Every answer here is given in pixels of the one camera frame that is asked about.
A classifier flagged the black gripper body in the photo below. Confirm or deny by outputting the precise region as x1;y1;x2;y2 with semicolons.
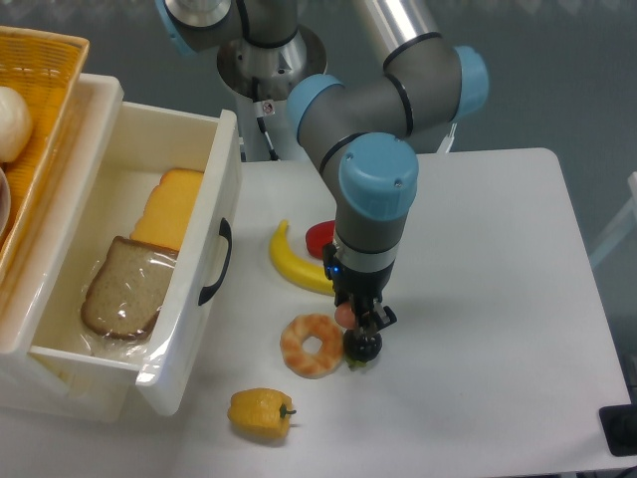
322;242;394;305

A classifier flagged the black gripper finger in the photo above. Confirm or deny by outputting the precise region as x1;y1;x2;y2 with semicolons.
349;294;368;344
369;300;397;333

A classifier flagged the brown egg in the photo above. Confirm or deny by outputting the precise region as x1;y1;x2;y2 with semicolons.
334;303;355;330

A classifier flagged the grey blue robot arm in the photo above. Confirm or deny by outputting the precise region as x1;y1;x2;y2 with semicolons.
156;1;490;346

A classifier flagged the white open upper drawer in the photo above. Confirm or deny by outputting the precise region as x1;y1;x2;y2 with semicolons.
1;74;241;421

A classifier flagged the white drawer cabinet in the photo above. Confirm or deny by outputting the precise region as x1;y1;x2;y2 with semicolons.
1;354;129;422

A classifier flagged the yellow banana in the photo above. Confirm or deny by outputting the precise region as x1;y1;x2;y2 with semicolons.
269;219;333;296

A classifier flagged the red bell pepper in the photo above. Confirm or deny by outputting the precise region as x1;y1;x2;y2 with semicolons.
305;220;334;259

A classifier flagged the yellow bell pepper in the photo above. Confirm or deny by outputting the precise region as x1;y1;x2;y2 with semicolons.
227;387;297;439

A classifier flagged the yellow toast slice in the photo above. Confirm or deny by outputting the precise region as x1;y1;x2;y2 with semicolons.
129;168;203;251

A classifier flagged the brown bread slice wrapped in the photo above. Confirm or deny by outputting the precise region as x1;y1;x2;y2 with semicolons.
81;236;178;342

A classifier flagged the black device at edge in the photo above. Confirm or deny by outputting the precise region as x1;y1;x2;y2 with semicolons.
598;404;637;457

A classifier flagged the white round bun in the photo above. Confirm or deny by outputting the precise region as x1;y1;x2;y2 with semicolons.
0;87;33;163

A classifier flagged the yellow wicker basket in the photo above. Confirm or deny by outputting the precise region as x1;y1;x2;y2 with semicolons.
1;26;90;277

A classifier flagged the orange shrimp ring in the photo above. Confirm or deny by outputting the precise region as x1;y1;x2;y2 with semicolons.
280;313;345;378

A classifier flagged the black drawer handle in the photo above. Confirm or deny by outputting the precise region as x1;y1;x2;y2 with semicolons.
198;217;234;306

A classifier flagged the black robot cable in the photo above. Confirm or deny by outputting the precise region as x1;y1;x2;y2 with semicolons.
251;77;280;161

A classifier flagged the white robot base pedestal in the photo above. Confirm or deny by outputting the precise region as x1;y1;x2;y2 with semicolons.
217;25;326;161

